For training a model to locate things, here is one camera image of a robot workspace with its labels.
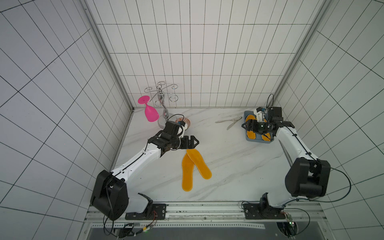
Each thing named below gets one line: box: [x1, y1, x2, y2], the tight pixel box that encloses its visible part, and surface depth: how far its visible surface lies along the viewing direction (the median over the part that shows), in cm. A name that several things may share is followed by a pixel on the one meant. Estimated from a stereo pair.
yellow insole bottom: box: [182, 153, 195, 192], surface depth 87 cm
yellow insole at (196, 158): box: [186, 148, 212, 180], surface depth 92 cm
